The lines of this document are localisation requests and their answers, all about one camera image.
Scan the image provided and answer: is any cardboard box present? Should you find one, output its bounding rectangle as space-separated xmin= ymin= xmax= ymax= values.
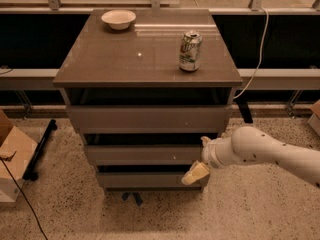
xmin=308 ymin=99 xmax=320 ymax=136
xmin=0 ymin=110 xmax=37 ymax=202

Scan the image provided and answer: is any white ceramic bowl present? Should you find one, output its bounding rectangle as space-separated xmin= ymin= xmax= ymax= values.
xmin=101 ymin=10 xmax=136 ymax=30

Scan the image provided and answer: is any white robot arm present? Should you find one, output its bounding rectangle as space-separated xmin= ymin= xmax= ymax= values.
xmin=181 ymin=126 xmax=320 ymax=188

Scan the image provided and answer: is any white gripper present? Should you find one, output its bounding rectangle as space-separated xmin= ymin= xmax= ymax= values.
xmin=181 ymin=136 xmax=234 ymax=185

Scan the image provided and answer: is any blue tape cross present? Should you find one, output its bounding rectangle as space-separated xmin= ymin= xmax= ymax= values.
xmin=120 ymin=192 xmax=144 ymax=207

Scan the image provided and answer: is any black stand leg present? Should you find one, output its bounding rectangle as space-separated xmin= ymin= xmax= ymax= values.
xmin=23 ymin=119 xmax=57 ymax=181

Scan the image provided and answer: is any grey bottom drawer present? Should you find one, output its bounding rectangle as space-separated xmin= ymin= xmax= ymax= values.
xmin=96 ymin=173 xmax=209 ymax=189

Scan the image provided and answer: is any cardboard box right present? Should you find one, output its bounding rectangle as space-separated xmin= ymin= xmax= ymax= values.
xmin=308 ymin=99 xmax=320 ymax=136

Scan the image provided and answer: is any grey top drawer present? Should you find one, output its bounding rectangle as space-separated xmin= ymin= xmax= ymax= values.
xmin=67 ymin=106 xmax=231 ymax=134

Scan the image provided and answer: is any white power cable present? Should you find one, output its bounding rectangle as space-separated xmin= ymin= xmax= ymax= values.
xmin=232 ymin=7 xmax=270 ymax=101

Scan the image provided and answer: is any grey drawer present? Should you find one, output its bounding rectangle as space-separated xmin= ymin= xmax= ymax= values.
xmin=84 ymin=145 xmax=202 ymax=165
xmin=96 ymin=173 xmax=209 ymax=189
xmin=67 ymin=106 xmax=231 ymax=134

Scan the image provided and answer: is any grey drawer cabinet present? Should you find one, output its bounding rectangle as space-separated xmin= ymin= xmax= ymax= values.
xmin=53 ymin=10 xmax=242 ymax=192

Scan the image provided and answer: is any cardboard box left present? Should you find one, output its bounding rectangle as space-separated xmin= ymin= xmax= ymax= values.
xmin=0 ymin=110 xmax=37 ymax=202

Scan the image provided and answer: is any green white soda can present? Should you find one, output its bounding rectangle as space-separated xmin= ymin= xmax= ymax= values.
xmin=179 ymin=30 xmax=202 ymax=72

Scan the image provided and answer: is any black floor cable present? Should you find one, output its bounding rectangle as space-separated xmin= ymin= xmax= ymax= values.
xmin=0 ymin=157 xmax=49 ymax=240

